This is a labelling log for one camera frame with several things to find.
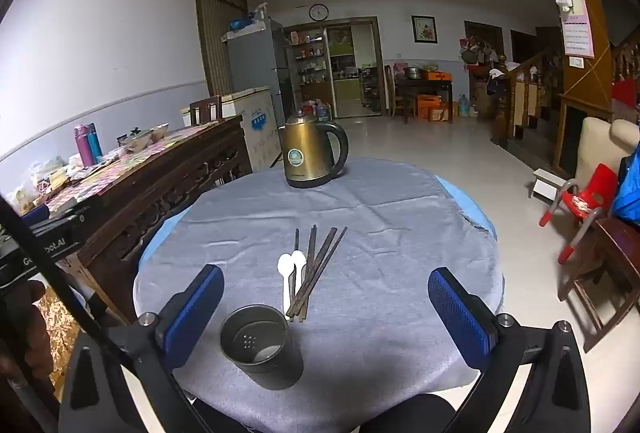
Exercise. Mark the blue tablecloth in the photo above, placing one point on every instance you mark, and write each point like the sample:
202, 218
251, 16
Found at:
167, 225

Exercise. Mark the blue bag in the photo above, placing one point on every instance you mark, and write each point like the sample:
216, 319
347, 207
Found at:
629, 198

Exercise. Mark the pile of packets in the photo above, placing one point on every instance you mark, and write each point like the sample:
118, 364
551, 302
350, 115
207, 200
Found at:
47, 183

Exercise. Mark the dark wooden dining chair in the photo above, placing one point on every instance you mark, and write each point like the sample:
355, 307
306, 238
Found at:
205, 108

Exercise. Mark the bench with gold cushion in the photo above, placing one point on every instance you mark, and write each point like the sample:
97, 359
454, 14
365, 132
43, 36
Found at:
60, 338

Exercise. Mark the gold electric kettle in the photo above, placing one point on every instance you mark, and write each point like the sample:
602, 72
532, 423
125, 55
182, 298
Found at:
305, 153

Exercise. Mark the round wall clock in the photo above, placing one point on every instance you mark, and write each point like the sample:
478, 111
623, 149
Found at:
318, 12

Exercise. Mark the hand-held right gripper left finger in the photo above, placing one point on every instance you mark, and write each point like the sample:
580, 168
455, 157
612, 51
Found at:
196, 308

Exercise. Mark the white chest freezer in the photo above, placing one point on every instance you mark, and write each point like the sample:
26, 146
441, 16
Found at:
260, 123

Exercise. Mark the framed wall picture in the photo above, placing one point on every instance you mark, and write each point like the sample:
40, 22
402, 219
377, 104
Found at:
424, 29

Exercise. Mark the grey tablecloth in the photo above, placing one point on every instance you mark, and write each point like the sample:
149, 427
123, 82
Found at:
380, 223

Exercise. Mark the blue water jug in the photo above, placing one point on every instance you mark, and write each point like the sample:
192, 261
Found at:
464, 107

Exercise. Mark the grey refrigerator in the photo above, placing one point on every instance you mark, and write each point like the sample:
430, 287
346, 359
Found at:
250, 63

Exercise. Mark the dark wooden side table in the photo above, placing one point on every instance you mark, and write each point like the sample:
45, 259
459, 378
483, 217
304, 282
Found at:
425, 84

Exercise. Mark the magenta thermos bottle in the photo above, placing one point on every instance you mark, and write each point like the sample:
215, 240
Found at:
82, 148

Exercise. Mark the pink patterned table mat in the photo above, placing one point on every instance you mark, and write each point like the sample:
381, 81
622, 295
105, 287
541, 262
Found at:
125, 163

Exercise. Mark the shelf cabinet with bottles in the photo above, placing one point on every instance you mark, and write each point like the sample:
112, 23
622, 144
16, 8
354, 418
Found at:
310, 68

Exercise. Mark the red child chair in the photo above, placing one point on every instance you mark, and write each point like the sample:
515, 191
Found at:
595, 188

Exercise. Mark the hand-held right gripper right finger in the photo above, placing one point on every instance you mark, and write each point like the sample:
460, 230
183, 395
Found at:
457, 313

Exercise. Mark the blue thermos bottle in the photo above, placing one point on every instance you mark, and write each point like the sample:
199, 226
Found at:
95, 143

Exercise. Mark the beige sofa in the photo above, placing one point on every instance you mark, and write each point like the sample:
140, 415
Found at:
595, 143

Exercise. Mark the person's left hand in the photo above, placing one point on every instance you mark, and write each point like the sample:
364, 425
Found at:
25, 328

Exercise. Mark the white step stool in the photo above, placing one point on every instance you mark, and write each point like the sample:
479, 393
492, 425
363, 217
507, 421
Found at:
547, 183

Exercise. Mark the wooden stair railing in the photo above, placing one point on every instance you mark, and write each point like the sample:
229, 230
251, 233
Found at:
525, 78

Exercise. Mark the brown wooden chair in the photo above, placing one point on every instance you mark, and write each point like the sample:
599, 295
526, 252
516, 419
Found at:
615, 253

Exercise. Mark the wall calendar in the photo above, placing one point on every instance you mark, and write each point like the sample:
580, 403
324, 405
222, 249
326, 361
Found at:
579, 28

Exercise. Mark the pile of dark chopsticks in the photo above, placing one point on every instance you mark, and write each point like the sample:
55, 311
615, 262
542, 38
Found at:
312, 263

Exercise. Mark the brown door curtain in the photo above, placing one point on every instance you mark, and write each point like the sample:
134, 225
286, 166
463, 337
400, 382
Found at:
217, 43

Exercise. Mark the metal utensil holder cup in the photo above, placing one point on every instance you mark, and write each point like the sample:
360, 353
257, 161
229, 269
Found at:
270, 363

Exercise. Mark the lidded metal bowl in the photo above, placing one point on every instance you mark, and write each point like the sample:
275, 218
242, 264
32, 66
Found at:
136, 140

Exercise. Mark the carved dark wooden sideboard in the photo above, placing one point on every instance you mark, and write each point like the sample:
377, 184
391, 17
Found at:
150, 193

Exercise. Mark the orange box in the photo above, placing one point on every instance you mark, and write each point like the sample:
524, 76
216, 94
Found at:
432, 108

